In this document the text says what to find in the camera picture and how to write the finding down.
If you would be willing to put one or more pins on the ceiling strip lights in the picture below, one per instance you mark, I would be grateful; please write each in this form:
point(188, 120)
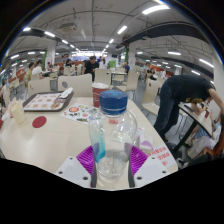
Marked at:
point(122, 29)

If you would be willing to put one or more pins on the beige wooden chair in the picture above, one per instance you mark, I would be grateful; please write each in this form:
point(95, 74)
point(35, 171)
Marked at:
point(39, 86)
point(78, 85)

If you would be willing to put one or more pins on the cream paper cup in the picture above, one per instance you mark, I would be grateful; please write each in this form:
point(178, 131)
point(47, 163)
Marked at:
point(18, 113)

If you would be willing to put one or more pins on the person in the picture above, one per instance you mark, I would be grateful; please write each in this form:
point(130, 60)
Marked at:
point(180, 93)
point(90, 66)
point(28, 75)
point(37, 69)

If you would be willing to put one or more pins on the red lidded paper drink cup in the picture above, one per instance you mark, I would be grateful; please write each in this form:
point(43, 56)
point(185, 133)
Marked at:
point(95, 95)

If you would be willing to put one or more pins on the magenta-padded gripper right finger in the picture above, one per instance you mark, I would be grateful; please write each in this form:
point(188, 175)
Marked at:
point(139, 160)

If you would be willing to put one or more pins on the dark brown food tray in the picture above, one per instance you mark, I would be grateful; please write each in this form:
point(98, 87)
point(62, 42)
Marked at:
point(67, 98)

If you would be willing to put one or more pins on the flat round red coaster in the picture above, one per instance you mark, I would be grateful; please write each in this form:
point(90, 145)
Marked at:
point(39, 122)

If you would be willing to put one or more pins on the colourful printed leaflet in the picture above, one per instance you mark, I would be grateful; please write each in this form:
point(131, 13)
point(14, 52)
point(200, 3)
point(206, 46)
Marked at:
point(77, 113)

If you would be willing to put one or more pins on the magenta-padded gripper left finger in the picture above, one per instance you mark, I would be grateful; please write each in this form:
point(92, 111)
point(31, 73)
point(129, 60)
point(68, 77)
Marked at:
point(85, 160)

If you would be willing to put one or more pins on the ceiling air conditioner unit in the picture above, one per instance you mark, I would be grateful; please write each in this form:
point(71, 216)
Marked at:
point(68, 27)

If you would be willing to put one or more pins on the printed paper tray liner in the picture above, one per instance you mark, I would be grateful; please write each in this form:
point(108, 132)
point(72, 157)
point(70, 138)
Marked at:
point(41, 101)

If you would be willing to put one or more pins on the white red-lettered table label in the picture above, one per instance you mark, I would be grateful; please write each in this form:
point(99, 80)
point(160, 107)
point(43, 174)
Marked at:
point(161, 156)

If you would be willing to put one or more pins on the clear blue-capped water bottle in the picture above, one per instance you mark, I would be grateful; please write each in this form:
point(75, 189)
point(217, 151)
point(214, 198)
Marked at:
point(113, 140)

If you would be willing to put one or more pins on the white paper napkin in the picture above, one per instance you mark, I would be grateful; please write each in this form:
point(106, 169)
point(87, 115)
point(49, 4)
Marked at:
point(66, 92)

